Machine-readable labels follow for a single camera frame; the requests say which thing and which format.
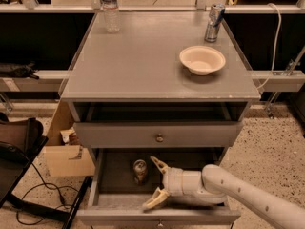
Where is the grey drawer cabinet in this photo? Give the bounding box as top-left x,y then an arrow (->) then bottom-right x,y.
60,10 -> 262,229

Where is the cardboard box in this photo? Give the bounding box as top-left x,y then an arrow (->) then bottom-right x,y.
44,102 -> 95,177

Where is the clear plastic water bottle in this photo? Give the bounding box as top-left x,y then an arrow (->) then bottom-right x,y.
101,0 -> 120,33

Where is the white hanging cable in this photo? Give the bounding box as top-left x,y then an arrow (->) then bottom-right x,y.
256,3 -> 284,91

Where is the silver blue energy drink can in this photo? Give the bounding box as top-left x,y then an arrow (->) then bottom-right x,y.
205,4 -> 225,43

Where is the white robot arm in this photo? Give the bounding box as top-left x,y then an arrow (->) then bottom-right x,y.
143,156 -> 305,229

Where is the grey top drawer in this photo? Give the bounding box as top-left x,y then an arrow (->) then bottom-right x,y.
73,121 -> 243,148

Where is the brown bag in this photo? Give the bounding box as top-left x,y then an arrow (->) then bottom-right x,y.
0,118 -> 44,153

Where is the metal railing frame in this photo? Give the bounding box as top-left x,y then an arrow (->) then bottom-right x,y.
0,0 -> 305,15

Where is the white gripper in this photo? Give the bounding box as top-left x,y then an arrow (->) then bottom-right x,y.
142,156 -> 183,210

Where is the orange soda can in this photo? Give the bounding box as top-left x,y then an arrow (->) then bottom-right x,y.
133,159 -> 148,185

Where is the black floor cable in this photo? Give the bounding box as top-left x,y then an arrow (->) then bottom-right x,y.
15,162 -> 80,226

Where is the grey open middle drawer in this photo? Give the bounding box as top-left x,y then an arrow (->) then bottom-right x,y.
77,148 -> 240,227

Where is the black chair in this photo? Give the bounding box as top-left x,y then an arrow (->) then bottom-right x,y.
0,112 -> 93,229

